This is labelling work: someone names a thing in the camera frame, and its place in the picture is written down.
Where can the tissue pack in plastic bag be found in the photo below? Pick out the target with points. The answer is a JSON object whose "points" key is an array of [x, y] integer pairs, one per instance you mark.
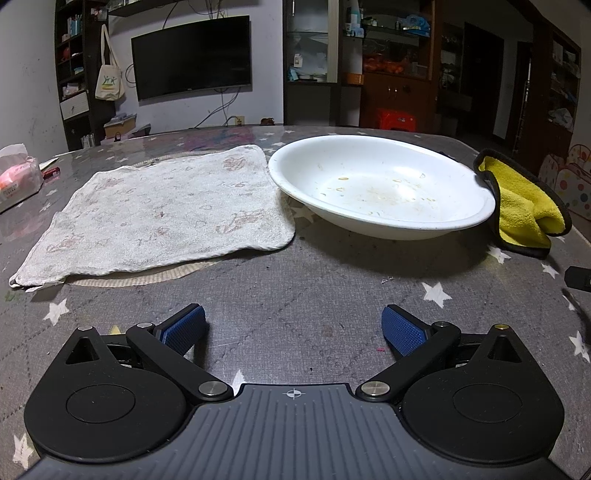
{"points": [[18, 177]]}

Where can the dark television stand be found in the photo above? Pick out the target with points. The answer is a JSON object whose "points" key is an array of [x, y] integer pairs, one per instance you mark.
{"points": [[184, 131]]}

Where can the cardboard box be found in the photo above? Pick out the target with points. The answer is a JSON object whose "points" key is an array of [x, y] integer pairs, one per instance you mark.
{"points": [[120, 128]]}

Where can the white paper sheet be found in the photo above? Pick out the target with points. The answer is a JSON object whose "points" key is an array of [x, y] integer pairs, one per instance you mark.
{"points": [[48, 164]]}

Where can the red plastic stool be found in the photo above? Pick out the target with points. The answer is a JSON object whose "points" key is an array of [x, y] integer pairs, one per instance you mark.
{"points": [[396, 119]]}

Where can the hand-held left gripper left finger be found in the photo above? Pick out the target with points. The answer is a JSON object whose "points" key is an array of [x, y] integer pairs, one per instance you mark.
{"points": [[184, 328]]}

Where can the white patterned towel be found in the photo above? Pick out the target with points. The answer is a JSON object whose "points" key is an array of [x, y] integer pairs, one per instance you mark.
{"points": [[161, 207]]}

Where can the black flat television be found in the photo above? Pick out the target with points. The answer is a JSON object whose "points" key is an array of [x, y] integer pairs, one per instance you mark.
{"points": [[191, 57]]}

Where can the glass display cabinet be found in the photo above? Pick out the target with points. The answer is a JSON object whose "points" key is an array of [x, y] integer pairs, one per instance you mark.
{"points": [[309, 69]]}

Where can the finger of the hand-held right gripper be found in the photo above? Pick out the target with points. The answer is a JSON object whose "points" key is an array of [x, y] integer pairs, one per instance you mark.
{"points": [[579, 279]]}

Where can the dark open shelf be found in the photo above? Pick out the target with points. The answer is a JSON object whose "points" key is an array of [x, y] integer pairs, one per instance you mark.
{"points": [[561, 92]]}

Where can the brown wooden cabinet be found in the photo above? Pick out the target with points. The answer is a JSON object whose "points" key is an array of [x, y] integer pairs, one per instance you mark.
{"points": [[392, 97]]}

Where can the beige round mat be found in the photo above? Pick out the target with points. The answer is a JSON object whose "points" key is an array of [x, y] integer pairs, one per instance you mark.
{"points": [[138, 277]]}

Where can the white bowl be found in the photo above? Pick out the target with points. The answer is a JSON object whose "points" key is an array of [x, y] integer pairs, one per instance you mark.
{"points": [[369, 175]]}

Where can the white polka dot storage box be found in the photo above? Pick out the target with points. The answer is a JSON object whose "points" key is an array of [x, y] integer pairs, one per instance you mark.
{"points": [[570, 177]]}

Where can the blue plastic bag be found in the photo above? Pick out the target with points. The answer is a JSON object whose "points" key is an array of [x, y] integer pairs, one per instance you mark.
{"points": [[415, 25]]}

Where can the dark bookshelf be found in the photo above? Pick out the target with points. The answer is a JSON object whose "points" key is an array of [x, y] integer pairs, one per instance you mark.
{"points": [[74, 69]]}

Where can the red pen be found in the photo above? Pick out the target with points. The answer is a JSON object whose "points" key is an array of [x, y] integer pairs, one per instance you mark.
{"points": [[51, 172]]}

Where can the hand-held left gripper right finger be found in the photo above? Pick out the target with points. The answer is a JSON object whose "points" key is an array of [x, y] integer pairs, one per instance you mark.
{"points": [[402, 330]]}

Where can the cream tote bag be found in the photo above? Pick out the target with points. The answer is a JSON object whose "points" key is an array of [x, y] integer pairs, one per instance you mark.
{"points": [[110, 83]]}

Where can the pile of oranges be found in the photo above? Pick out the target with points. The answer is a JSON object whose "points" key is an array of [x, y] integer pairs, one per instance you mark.
{"points": [[383, 67]]}

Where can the yellow grey microfiber cloth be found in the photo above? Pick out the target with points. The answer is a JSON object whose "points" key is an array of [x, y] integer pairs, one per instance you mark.
{"points": [[521, 207]]}

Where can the brown shoe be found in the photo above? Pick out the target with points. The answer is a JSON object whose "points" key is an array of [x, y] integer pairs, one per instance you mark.
{"points": [[268, 122]]}

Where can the small orange box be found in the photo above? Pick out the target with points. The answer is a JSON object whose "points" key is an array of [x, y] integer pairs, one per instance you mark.
{"points": [[354, 79]]}

